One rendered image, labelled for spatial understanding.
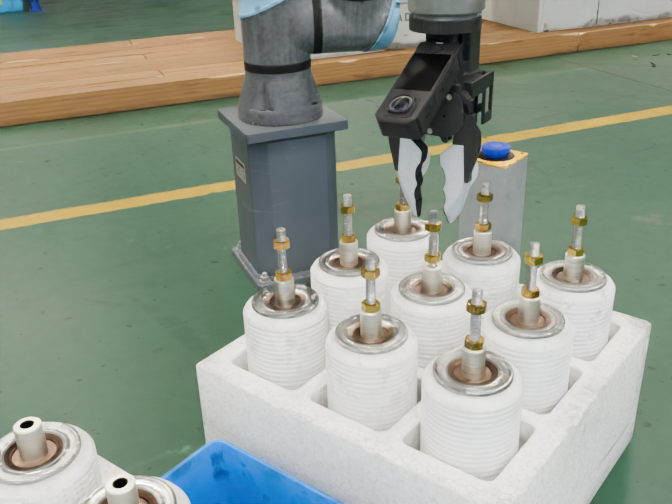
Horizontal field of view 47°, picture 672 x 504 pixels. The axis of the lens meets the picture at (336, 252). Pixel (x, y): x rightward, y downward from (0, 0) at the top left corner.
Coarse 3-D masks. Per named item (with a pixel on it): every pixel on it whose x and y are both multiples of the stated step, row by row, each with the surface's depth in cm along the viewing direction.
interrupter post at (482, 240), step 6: (474, 234) 94; (480, 234) 93; (486, 234) 93; (474, 240) 94; (480, 240) 94; (486, 240) 94; (474, 246) 95; (480, 246) 94; (486, 246) 94; (474, 252) 95; (480, 252) 94; (486, 252) 94
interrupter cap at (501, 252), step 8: (464, 240) 98; (472, 240) 98; (496, 240) 98; (456, 248) 96; (464, 248) 96; (472, 248) 96; (496, 248) 96; (504, 248) 96; (456, 256) 94; (464, 256) 94; (472, 256) 94; (480, 256) 94; (488, 256) 94; (496, 256) 93; (504, 256) 94; (472, 264) 92; (480, 264) 92; (488, 264) 92; (496, 264) 92
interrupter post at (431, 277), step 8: (424, 264) 86; (440, 264) 86; (424, 272) 86; (432, 272) 85; (440, 272) 85; (424, 280) 86; (432, 280) 85; (440, 280) 86; (424, 288) 86; (432, 288) 86; (440, 288) 86
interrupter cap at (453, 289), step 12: (408, 276) 89; (420, 276) 89; (444, 276) 89; (408, 288) 87; (420, 288) 87; (444, 288) 87; (456, 288) 87; (408, 300) 85; (420, 300) 84; (432, 300) 84; (444, 300) 84; (456, 300) 85
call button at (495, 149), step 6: (486, 144) 109; (492, 144) 108; (498, 144) 108; (504, 144) 108; (486, 150) 107; (492, 150) 107; (498, 150) 107; (504, 150) 107; (486, 156) 108; (492, 156) 108; (498, 156) 107; (504, 156) 108
